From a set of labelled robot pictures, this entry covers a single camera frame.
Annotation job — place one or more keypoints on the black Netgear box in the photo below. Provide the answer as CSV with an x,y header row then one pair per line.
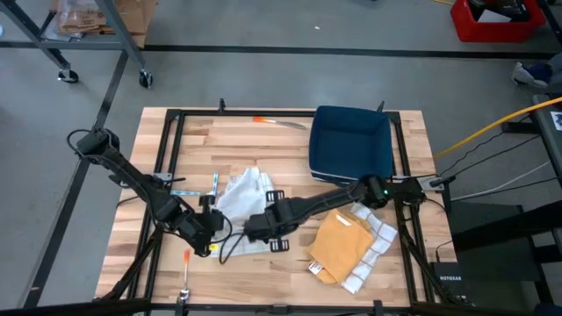
x,y
450,281

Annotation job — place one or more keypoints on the red plastic bin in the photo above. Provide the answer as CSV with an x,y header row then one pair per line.
x,y
483,30

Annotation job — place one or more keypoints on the black electronic device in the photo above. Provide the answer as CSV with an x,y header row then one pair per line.
x,y
509,6

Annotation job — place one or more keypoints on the black side table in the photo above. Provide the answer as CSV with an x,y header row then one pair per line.
x,y
549,145

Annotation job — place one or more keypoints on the white checked towel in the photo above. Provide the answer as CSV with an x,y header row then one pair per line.
x,y
382,234

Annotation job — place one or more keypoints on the yellow woven towel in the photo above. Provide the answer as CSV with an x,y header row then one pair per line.
x,y
340,243

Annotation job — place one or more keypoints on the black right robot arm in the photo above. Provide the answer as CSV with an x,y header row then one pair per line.
x,y
333,199

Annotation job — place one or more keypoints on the navy fabric basket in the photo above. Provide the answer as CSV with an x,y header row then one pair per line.
x,y
349,140

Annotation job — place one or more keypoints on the grey metal cart frame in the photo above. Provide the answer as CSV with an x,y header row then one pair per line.
x,y
118,30

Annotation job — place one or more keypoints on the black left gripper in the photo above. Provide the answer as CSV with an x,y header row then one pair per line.
x,y
193,226

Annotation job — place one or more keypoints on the person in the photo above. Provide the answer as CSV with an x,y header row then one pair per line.
x,y
527,74

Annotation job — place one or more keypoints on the black aluminium table frame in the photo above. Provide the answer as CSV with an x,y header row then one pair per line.
x,y
307,308

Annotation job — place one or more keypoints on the silver knife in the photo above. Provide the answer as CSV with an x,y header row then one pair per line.
x,y
285,124

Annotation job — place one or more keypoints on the clear plastic package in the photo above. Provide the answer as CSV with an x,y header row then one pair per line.
x,y
81,17

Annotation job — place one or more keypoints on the black caster wheel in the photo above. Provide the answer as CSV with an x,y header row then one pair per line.
x,y
146,79
68,76

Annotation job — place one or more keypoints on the white plain cloth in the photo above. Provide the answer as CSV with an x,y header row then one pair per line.
x,y
243,197

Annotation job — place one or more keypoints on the cardboard box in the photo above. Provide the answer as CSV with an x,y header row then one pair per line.
x,y
131,17

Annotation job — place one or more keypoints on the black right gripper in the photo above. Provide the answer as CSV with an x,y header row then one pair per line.
x,y
285,215

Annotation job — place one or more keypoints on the black metal stand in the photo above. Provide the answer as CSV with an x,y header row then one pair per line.
x,y
487,241

